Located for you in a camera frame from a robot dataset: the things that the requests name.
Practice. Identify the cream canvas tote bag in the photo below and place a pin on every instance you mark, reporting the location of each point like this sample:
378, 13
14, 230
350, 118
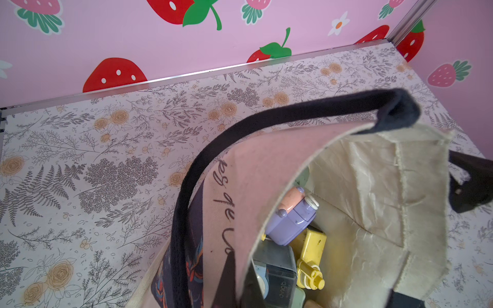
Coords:
383, 181

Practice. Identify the purple pencil sharpener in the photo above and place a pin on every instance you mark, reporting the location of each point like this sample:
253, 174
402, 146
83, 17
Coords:
295, 212

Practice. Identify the dark grey pencil sharpener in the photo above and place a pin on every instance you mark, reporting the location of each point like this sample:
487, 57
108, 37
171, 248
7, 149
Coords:
276, 272

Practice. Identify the yellow pencil sharpener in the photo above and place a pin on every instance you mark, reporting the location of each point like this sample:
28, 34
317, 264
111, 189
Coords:
308, 248

